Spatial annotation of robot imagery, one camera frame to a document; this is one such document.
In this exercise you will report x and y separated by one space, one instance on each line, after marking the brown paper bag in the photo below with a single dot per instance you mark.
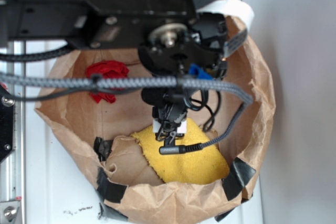
103 140

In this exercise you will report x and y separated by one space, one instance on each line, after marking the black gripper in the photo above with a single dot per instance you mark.
168 111

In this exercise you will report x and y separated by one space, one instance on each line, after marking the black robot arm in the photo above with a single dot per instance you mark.
182 43

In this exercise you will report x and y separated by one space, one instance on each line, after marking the black mounting bracket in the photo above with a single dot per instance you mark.
6 123

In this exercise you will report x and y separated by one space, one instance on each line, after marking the yellow cloth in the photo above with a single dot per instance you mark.
200 167

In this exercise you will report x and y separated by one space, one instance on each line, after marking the crumpled red cloth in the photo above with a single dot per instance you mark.
107 69

